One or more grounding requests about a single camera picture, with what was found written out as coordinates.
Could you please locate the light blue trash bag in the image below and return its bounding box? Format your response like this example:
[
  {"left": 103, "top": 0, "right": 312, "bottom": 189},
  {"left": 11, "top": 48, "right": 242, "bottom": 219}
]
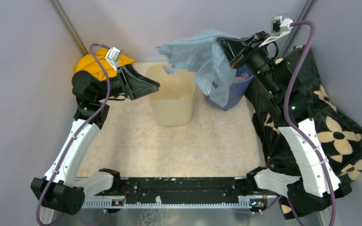
[{"left": 157, "top": 29, "right": 241, "bottom": 107}]

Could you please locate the yellow crumpled cloth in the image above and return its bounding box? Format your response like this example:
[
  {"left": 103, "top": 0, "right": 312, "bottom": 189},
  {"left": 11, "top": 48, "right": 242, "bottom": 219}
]
[{"left": 74, "top": 48, "right": 135, "bottom": 81}]

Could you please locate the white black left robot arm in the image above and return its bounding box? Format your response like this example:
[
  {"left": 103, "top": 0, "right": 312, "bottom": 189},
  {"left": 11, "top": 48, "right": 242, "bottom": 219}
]
[{"left": 31, "top": 64, "right": 160, "bottom": 215}]

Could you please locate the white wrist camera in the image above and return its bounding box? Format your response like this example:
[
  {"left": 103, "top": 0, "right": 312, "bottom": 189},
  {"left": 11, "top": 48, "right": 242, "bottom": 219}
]
[
  {"left": 105, "top": 47, "right": 123, "bottom": 72},
  {"left": 259, "top": 15, "right": 294, "bottom": 47}
]

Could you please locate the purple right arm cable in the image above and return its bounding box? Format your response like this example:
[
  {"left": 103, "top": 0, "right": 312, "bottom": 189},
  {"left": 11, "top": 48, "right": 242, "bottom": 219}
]
[{"left": 255, "top": 20, "right": 337, "bottom": 226}]

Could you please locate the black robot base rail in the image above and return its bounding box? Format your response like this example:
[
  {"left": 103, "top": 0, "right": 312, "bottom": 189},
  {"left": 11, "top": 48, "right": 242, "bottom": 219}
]
[{"left": 46, "top": 177, "right": 278, "bottom": 214}]

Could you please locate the beige plastic trash bin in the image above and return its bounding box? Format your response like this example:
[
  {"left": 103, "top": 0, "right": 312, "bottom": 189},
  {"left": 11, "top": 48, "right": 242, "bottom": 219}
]
[{"left": 146, "top": 63, "right": 196, "bottom": 127}]

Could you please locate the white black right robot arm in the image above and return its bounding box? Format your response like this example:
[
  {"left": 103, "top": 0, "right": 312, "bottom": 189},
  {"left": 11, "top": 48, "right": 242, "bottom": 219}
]
[{"left": 216, "top": 31, "right": 352, "bottom": 212}]

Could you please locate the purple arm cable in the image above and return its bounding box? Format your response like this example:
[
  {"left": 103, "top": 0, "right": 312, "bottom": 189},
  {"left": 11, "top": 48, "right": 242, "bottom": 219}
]
[
  {"left": 255, "top": 20, "right": 337, "bottom": 226},
  {"left": 35, "top": 43, "right": 111, "bottom": 226}
]

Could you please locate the black floral blanket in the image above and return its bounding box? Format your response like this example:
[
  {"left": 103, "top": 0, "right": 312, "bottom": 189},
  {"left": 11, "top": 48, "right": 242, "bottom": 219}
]
[{"left": 245, "top": 51, "right": 362, "bottom": 198}]

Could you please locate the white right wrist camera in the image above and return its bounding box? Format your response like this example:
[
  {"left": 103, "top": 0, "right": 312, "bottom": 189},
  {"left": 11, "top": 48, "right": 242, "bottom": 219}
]
[{"left": 259, "top": 15, "right": 294, "bottom": 47}]

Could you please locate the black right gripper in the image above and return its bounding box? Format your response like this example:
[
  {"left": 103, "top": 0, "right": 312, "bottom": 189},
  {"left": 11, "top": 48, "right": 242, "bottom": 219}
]
[{"left": 216, "top": 30, "right": 281, "bottom": 96}]

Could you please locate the blue plastic trash bin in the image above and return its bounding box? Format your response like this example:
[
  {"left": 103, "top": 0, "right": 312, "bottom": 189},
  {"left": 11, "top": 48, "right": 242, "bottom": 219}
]
[{"left": 205, "top": 65, "right": 254, "bottom": 111}]

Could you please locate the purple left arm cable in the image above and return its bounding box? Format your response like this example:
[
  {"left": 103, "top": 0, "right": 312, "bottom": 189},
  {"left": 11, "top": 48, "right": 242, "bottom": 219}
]
[{"left": 35, "top": 43, "right": 111, "bottom": 226}]

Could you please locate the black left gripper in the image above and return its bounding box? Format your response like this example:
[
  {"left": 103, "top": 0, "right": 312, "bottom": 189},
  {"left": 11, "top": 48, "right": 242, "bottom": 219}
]
[{"left": 95, "top": 63, "right": 160, "bottom": 101}]

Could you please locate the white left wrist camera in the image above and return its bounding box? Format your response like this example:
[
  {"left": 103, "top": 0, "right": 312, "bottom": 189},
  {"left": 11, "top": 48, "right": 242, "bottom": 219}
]
[{"left": 105, "top": 47, "right": 123, "bottom": 72}]

